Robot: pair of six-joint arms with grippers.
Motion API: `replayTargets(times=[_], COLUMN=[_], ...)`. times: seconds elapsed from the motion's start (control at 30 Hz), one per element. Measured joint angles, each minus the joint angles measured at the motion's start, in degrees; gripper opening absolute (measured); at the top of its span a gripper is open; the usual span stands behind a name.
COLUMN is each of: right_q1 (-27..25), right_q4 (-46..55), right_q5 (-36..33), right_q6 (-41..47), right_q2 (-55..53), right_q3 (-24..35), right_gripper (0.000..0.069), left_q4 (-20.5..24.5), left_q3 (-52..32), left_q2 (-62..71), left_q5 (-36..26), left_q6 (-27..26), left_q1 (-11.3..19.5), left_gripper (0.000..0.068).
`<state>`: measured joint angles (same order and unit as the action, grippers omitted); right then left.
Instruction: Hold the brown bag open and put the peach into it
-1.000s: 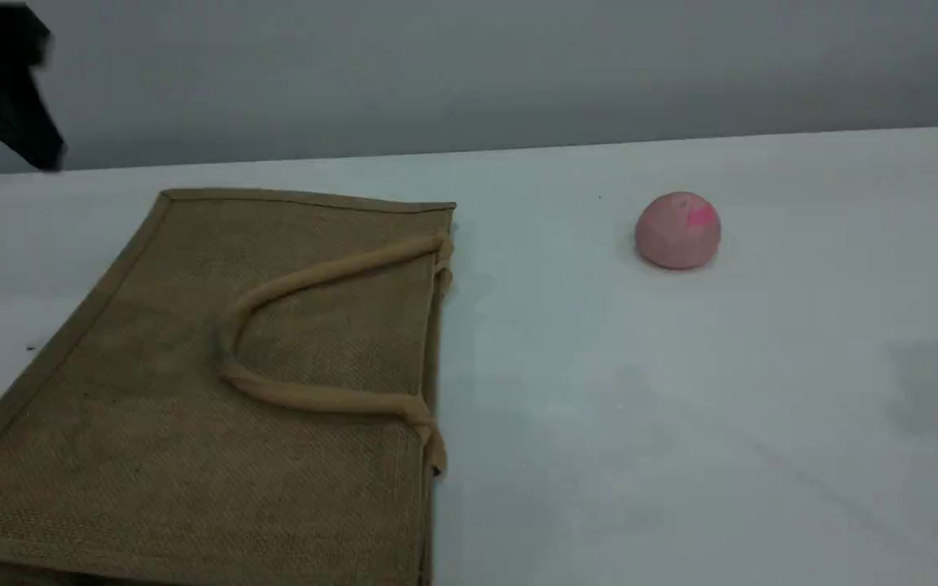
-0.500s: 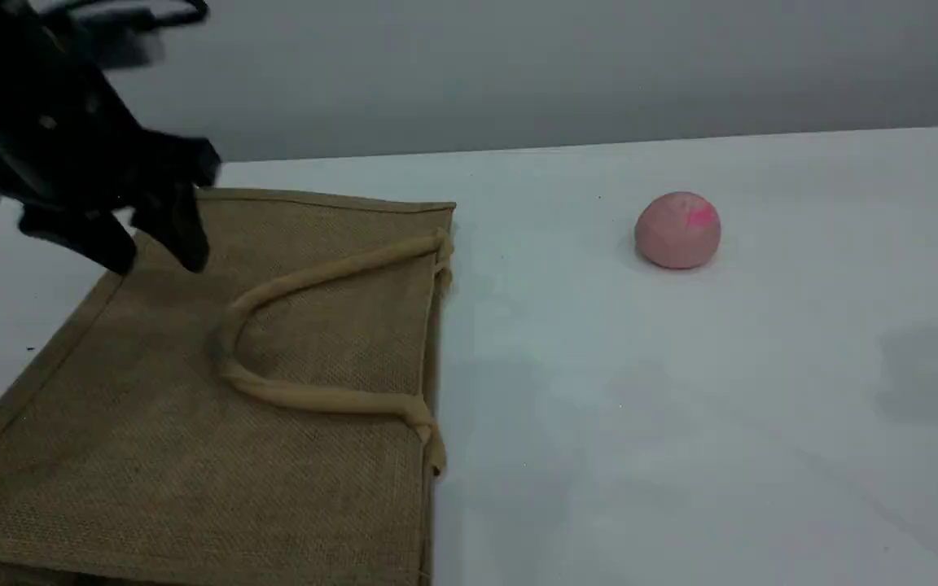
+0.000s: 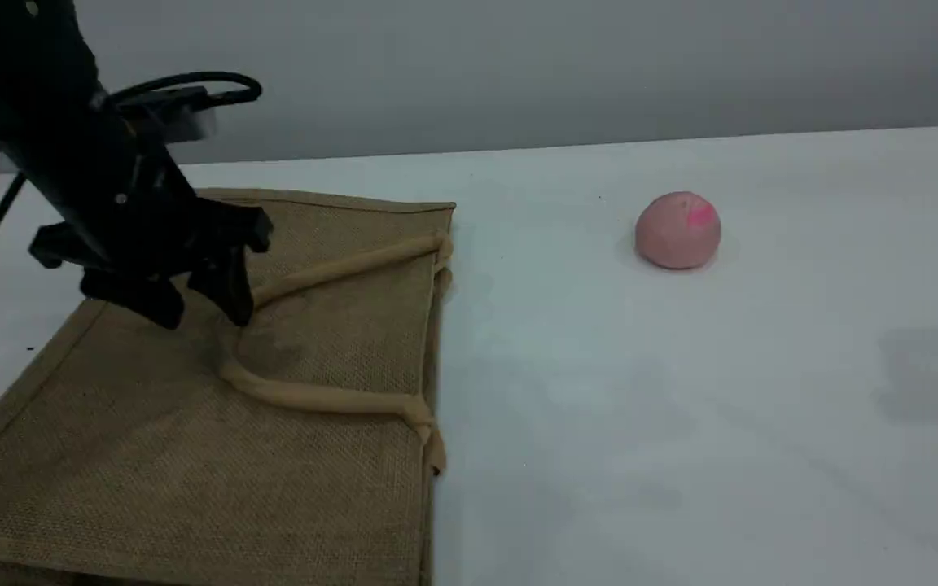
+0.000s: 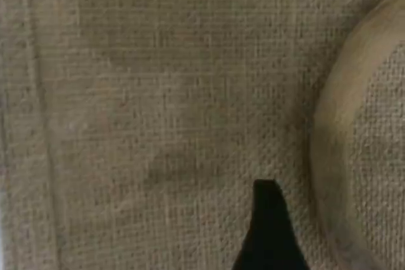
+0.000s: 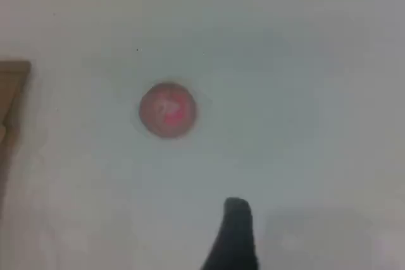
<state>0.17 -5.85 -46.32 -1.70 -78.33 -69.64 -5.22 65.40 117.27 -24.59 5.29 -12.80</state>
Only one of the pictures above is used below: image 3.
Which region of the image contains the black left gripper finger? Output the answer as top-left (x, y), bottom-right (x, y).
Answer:
top-left (80, 269), bottom-right (186, 330)
top-left (188, 244), bottom-right (256, 328)

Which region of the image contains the black looped camera cable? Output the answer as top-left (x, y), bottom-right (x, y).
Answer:
top-left (105, 72), bottom-right (264, 111)

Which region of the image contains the brown jute tote bag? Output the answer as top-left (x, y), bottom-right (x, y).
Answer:
top-left (0, 189), bottom-right (458, 586)

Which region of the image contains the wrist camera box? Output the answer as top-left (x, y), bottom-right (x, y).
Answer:
top-left (115, 85), bottom-right (219, 146)

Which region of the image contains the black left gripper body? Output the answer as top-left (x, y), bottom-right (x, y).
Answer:
top-left (27, 122), bottom-right (274, 282)

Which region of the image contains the pink peach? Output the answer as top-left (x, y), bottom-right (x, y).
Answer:
top-left (634, 192), bottom-right (722, 270)

